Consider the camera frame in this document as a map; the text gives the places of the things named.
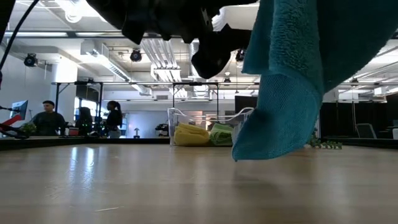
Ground yellow microfiber towel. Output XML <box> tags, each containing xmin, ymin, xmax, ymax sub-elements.
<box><xmin>173</xmin><ymin>122</ymin><xmax>211</xmax><ymax>147</ymax></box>

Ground green microfiber towel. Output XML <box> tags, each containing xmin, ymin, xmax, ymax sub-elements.
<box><xmin>210</xmin><ymin>123</ymin><xmax>234</xmax><ymax>147</ymax></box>

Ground teal microfiber towel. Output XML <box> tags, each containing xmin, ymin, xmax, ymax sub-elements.
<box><xmin>231</xmin><ymin>0</ymin><xmax>398</xmax><ymax>162</ymax></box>

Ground clear plastic bin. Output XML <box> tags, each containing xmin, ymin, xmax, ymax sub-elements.
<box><xmin>167</xmin><ymin>107</ymin><xmax>254</xmax><ymax>146</ymax></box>

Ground blue storage shelf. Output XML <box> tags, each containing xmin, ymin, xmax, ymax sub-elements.
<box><xmin>121</xmin><ymin>112</ymin><xmax>129</xmax><ymax>138</ymax></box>

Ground black computer monitor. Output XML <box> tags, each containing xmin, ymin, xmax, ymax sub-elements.
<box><xmin>234</xmin><ymin>95</ymin><xmax>259</xmax><ymax>114</ymax></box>

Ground black pole stand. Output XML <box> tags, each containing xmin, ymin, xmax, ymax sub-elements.
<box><xmin>51</xmin><ymin>81</ymin><xmax>104</xmax><ymax>134</ymax></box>

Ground tilted computer monitor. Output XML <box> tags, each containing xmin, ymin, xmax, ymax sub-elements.
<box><xmin>9</xmin><ymin>100</ymin><xmax>29</xmax><ymax>122</ymax></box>

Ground small round green plant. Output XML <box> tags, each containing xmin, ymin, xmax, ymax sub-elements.
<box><xmin>19</xmin><ymin>122</ymin><xmax>38</xmax><ymax>135</ymax></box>

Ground red bar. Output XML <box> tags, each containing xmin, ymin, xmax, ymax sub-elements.
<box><xmin>1</xmin><ymin>114</ymin><xmax>24</xmax><ymax>127</ymax></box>

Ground black partition panels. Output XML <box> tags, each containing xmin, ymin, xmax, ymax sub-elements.
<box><xmin>320</xmin><ymin>101</ymin><xmax>398</xmax><ymax>138</ymax></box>

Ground potted succulent plant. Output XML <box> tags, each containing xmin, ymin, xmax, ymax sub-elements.
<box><xmin>307</xmin><ymin>130</ymin><xmax>343</xmax><ymax>150</ymax></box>

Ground grey office chair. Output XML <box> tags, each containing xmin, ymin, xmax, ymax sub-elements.
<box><xmin>356</xmin><ymin>123</ymin><xmax>377</xmax><ymax>139</ymax></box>

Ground silver ceiling air duct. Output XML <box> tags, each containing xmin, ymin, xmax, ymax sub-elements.
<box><xmin>188</xmin><ymin>40</ymin><xmax>218</xmax><ymax>97</ymax></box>

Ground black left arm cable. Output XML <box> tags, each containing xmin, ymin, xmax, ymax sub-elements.
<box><xmin>0</xmin><ymin>0</ymin><xmax>41</xmax><ymax>90</ymax></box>

